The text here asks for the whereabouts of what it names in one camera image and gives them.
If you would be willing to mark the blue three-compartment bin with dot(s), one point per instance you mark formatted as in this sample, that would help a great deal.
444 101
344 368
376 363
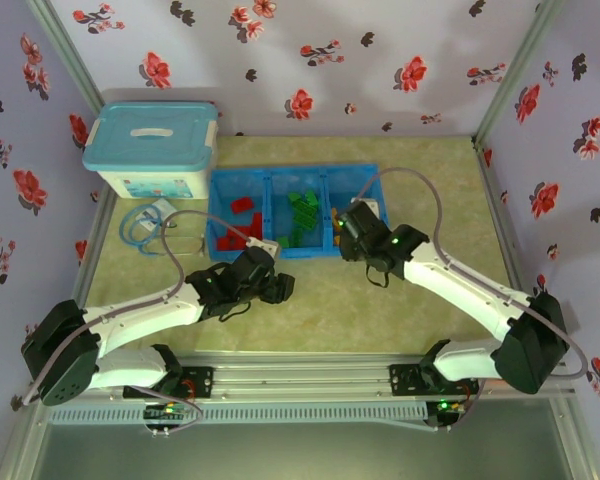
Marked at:
240 172

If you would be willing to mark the white box with blue lid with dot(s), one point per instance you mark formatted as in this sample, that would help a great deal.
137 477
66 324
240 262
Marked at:
150 150

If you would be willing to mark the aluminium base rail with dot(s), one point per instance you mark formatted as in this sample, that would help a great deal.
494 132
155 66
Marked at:
300 380

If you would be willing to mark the aluminium frame post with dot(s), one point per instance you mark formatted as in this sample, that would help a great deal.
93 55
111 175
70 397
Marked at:
520 65
65 50

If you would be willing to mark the white card packet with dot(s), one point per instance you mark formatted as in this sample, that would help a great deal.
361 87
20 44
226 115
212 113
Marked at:
166 209

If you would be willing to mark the red lego brick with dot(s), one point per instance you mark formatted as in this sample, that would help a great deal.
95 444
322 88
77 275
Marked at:
256 225
241 242
224 243
242 204

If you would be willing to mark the aluminium table side rail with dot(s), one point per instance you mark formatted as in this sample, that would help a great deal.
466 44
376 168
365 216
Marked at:
97 235
500 225

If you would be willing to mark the green lego brick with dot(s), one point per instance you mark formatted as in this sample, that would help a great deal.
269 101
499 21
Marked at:
305 216
311 199
283 241
300 233
296 198

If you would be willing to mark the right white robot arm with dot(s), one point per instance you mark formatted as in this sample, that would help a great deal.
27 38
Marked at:
455 285

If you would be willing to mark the blue toy stethoscope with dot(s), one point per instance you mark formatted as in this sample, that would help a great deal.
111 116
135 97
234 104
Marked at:
123 231

